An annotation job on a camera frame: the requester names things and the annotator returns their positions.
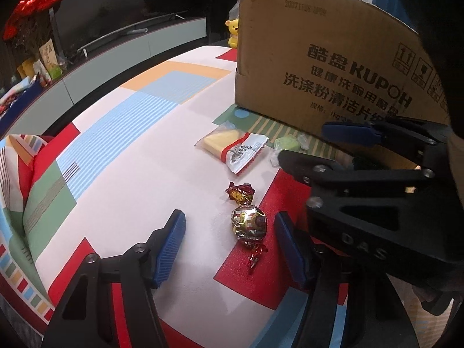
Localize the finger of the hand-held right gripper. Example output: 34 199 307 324
277 150 436 193
322 117 451 167

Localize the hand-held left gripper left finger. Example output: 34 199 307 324
41 209 186 348

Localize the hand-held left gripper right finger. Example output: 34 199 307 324
274 212 408 348

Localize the green candy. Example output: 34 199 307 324
268 134 309 167

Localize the gold ball candy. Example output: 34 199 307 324
231 203 269 274

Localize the brown cardboard box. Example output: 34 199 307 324
234 0 450 164

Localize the red white candy packet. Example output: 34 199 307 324
225 133 269 176

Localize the clear packet with yellow cake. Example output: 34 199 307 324
196 121 247 161

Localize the yellow bear toy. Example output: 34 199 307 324
225 18 240 49

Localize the grey television cabinet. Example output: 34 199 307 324
0 16 209 138

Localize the heap of colourful packets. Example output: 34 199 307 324
0 41 68 113

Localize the black curved television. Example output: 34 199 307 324
47 0 240 57

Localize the red foil balloon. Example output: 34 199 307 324
3 0 68 40

